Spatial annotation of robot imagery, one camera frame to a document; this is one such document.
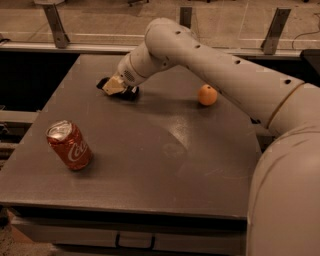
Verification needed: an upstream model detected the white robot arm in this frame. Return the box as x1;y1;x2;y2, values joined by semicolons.
102;18;320;256

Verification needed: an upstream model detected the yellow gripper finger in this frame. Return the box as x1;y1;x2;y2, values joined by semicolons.
102;75;126;95

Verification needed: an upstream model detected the horizontal metal rail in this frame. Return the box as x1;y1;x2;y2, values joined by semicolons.
0;41;302;57

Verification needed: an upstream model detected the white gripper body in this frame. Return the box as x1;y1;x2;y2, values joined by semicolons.
117;53;147;86

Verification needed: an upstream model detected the grey drawer with black handle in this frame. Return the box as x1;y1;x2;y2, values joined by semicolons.
12;217;245;256

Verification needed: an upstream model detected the black rxbar chocolate bar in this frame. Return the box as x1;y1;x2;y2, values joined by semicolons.
96;77;139;101

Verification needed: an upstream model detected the middle metal rail bracket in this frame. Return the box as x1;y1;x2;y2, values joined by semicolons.
179;7;192;28

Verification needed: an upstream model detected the left metal rail bracket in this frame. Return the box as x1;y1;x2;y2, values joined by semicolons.
43;4;70;49

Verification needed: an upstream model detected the metal rail bracket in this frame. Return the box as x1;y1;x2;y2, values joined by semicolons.
43;4;70;49
261;8;291;55
179;7;192;28

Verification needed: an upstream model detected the red coca-cola can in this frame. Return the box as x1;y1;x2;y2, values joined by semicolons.
46;120;93;171

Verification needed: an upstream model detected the right metal rail bracket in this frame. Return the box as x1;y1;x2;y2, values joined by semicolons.
261;8;291;55

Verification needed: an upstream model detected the orange fruit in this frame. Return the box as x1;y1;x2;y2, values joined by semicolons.
198;84;218;106

